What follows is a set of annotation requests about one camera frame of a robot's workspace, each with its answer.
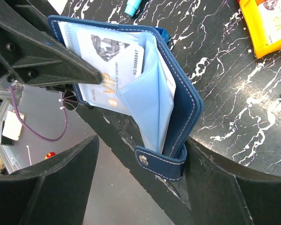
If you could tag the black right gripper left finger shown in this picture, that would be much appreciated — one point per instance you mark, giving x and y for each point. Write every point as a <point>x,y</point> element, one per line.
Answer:
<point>54,191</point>

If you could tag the blue lego brick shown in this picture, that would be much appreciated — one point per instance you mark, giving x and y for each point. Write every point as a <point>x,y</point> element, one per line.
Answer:
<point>164,34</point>

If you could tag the white cards stack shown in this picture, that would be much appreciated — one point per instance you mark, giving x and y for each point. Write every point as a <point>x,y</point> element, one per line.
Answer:
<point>270,12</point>

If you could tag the blue toy microphone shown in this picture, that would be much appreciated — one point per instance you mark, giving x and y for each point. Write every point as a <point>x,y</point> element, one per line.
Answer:
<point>132,6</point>

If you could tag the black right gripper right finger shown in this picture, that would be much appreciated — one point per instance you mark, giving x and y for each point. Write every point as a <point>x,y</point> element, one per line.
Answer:
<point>223,192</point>

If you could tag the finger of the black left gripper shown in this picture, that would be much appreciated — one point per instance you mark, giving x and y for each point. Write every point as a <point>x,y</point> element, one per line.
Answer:
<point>30,54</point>

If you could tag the yellow plastic bin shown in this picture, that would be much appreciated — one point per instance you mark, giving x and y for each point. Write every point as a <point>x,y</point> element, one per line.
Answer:
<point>254,24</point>

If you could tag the white VIP credit card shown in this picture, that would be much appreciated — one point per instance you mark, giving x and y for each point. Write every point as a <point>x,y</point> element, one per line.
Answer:
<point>118,56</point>

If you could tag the navy blue card holder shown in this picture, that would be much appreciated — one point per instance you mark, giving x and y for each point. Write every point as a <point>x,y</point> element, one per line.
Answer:
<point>162,100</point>

